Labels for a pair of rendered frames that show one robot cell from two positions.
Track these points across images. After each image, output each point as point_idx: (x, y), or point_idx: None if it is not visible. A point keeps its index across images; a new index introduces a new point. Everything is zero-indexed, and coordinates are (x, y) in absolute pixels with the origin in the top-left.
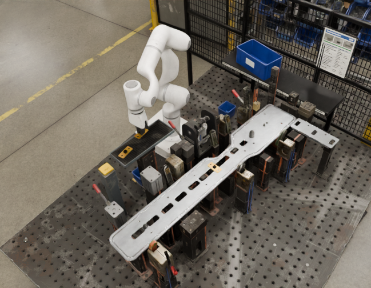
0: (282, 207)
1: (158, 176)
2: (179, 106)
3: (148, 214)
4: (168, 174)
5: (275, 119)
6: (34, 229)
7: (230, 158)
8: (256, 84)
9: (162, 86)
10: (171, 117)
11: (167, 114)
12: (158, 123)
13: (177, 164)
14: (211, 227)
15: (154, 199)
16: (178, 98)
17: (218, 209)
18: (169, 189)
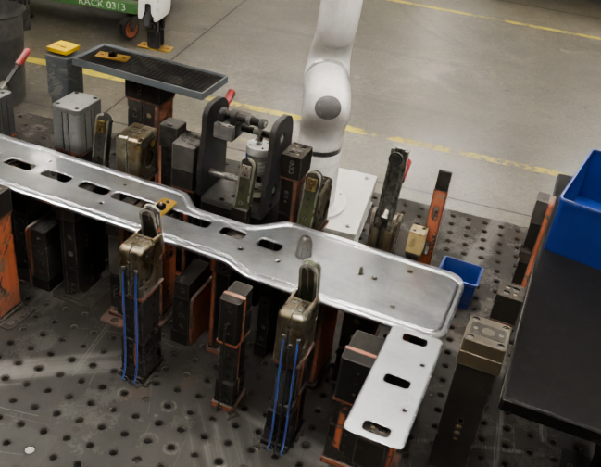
0: (166, 451)
1: (69, 108)
2: (303, 108)
3: (0, 145)
4: (100, 138)
5: (399, 293)
6: (21, 121)
7: (204, 229)
8: (441, 172)
9: (314, 48)
10: (300, 141)
11: (299, 128)
12: (216, 78)
13: (125, 134)
14: (65, 322)
15: (39, 145)
16: (309, 86)
17: (122, 324)
18: (73, 159)
